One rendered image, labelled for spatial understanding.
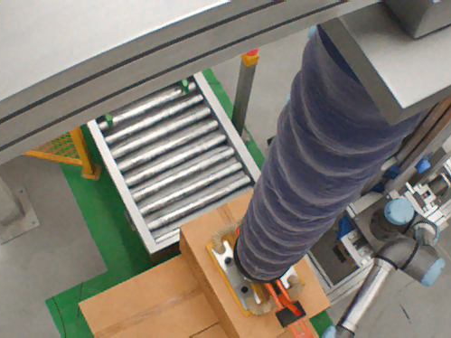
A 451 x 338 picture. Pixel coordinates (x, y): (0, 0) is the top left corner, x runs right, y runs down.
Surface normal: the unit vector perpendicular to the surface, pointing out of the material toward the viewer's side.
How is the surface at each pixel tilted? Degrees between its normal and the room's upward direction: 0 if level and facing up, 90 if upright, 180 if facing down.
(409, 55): 1
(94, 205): 0
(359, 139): 78
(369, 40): 1
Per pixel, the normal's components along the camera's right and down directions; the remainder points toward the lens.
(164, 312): 0.06, -0.36
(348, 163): -0.18, 0.76
